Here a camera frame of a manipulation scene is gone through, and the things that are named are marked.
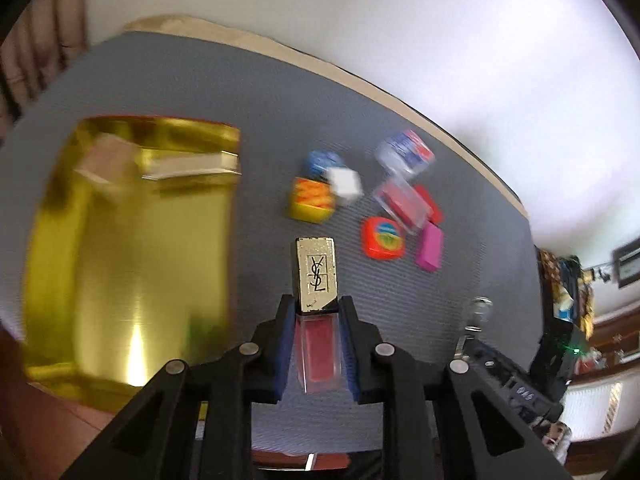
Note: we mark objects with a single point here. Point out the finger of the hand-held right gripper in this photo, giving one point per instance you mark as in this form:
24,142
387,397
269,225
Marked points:
477,310

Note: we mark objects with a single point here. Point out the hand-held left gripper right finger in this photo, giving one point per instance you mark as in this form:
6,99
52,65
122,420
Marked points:
351,360

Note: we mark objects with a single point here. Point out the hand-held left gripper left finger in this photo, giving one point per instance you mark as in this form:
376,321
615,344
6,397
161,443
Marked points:
286,355

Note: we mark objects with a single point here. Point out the gold-capped red lip gloss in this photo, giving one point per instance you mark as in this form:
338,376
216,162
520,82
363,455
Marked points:
315,270

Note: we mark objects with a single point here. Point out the gold tin box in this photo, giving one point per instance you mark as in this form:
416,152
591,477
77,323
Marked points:
150,270

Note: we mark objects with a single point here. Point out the magenta block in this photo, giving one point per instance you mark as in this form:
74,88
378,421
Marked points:
430,247

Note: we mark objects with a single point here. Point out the red block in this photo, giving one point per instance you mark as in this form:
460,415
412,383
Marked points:
434,209

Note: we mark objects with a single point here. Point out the orange rounded case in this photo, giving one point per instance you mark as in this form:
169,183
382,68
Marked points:
384,238

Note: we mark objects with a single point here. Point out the clear box with red contents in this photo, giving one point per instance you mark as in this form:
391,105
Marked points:
400,205

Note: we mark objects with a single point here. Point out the yellow and orange box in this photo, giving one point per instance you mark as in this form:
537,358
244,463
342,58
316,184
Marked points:
309,200

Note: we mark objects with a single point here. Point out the clear box with blue-red contents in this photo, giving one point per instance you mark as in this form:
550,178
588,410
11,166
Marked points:
405,152

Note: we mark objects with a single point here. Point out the white cube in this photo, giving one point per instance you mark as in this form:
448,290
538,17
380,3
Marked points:
346,185

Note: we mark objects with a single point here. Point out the blue round case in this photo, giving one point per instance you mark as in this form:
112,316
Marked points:
321,160

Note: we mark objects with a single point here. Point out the cream flat box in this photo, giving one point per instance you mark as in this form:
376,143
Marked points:
190,165

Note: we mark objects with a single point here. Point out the pale pink box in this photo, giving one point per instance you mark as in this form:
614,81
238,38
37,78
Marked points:
107,160

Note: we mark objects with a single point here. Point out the grey honeycomb mat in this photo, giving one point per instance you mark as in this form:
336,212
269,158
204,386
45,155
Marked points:
200,85

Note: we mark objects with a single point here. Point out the beige curtain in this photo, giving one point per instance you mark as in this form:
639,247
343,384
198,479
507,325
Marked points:
40,50

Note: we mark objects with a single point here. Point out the framed wall picture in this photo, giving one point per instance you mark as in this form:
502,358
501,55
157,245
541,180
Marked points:
627,262

